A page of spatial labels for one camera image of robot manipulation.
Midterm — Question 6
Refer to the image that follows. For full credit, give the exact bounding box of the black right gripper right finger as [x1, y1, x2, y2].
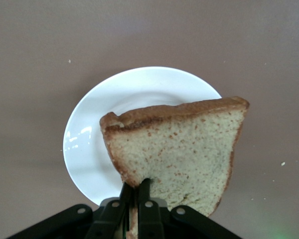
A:
[138, 179, 240, 239]

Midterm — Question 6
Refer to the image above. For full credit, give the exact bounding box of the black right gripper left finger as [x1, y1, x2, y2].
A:
[7, 183, 133, 239]

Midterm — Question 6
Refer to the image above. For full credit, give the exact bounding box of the round white plate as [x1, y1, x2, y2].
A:
[62, 66, 224, 207]

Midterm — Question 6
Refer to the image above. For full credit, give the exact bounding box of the brown crust bread slice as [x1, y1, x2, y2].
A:
[99, 96, 250, 239]

